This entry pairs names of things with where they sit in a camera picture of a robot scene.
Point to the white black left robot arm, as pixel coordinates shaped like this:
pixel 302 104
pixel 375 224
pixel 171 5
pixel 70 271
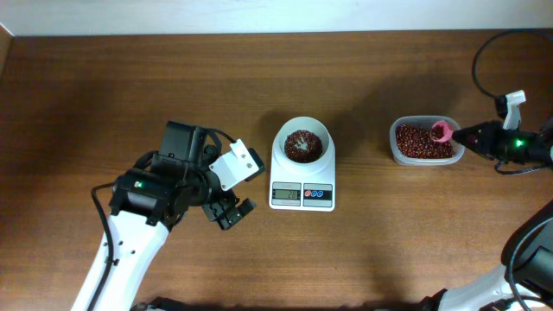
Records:
pixel 127 249

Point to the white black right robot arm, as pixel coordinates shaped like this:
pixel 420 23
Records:
pixel 525 272

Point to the pink plastic measuring scoop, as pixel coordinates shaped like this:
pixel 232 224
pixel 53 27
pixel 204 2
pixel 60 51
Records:
pixel 441 132

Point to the white round bowl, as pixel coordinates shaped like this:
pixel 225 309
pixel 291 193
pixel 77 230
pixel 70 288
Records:
pixel 303 140

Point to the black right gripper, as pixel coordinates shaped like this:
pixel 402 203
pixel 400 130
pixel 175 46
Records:
pixel 492 141

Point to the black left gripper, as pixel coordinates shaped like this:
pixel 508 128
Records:
pixel 227 200

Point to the white digital kitchen scale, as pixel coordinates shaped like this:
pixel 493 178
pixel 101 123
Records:
pixel 303 186

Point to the clear plastic bean container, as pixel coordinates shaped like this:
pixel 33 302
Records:
pixel 425 122

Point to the red beans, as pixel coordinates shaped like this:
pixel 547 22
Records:
pixel 415 142

